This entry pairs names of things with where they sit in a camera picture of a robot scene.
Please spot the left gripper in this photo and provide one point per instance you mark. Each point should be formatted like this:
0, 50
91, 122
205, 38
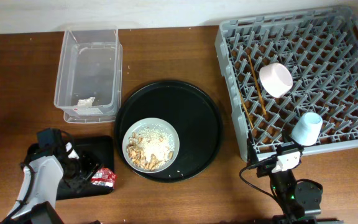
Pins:
93, 167

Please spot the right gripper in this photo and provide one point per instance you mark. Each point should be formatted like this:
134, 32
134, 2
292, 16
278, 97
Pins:
252, 156

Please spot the red snack wrapper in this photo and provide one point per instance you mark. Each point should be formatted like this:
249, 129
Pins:
104, 177

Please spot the light blue cup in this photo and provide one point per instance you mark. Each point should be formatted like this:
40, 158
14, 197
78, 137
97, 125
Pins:
307, 129

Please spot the white tissue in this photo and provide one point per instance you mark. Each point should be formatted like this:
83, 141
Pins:
88, 102

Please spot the food scraps and rice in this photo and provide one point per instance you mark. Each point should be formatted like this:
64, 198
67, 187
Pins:
150, 148

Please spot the grey plate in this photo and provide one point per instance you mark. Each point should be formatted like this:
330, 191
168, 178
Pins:
152, 123

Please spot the wooden chopstick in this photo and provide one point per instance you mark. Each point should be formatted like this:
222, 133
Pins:
245, 110
261, 100

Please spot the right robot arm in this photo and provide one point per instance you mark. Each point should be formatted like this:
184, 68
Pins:
299, 199

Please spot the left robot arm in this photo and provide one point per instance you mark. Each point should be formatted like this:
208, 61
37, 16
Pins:
44, 168

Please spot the grey dishwasher rack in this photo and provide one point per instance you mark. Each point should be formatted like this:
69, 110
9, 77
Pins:
319, 47

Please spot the black rectangular tray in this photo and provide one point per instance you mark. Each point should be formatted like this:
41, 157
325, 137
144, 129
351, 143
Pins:
101, 149

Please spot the round black tray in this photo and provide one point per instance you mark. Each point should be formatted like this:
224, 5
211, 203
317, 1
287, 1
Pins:
192, 113

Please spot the clear plastic bin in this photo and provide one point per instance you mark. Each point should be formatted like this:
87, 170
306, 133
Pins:
90, 66

